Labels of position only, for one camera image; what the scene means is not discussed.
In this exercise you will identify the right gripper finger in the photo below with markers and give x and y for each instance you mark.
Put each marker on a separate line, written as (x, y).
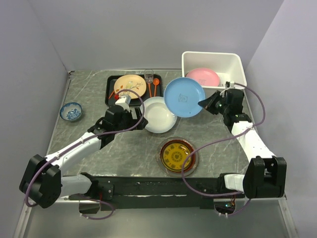
(210, 101)
(214, 110)

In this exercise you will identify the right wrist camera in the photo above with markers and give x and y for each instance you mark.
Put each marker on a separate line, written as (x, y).
(229, 85)

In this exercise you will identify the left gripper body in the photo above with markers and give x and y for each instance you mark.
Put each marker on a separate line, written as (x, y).
(127, 121)

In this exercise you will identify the clear drinking glass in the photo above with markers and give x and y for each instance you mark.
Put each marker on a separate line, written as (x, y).
(149, 75)

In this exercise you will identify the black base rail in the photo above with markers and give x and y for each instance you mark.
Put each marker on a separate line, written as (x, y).
(152, 192)

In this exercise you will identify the orange plastic spoon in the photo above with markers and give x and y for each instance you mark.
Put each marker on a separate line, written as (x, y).
(156, 82)

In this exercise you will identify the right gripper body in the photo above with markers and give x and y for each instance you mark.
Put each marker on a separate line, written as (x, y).
(226, 107)

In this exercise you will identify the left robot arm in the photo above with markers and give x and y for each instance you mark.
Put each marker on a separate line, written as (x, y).
(44, 179)

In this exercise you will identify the white plastic bin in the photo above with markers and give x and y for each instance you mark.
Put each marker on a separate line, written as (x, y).
(227, 66)

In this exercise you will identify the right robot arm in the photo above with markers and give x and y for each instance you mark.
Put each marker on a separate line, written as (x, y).
(266, 173)

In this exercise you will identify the beige bird-pattern plate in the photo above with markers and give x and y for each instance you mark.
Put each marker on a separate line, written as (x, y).
(132, 82)

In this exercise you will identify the pink plate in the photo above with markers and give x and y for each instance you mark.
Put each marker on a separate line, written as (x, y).
(205, 77)

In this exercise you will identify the yellow patterned plate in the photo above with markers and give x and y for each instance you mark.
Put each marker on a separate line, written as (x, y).
(173, 156)

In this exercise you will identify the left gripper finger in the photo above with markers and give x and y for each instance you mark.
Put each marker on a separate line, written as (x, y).
(142, 124)
(135, 112)

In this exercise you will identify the white scalloped plate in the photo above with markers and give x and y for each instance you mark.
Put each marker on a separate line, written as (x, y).
(160, 118)

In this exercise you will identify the light blue plate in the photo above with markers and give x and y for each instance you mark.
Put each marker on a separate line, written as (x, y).
(182, 95)

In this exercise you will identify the blue white porcelain bowl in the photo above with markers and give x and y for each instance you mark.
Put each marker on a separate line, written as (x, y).
(71, 112)

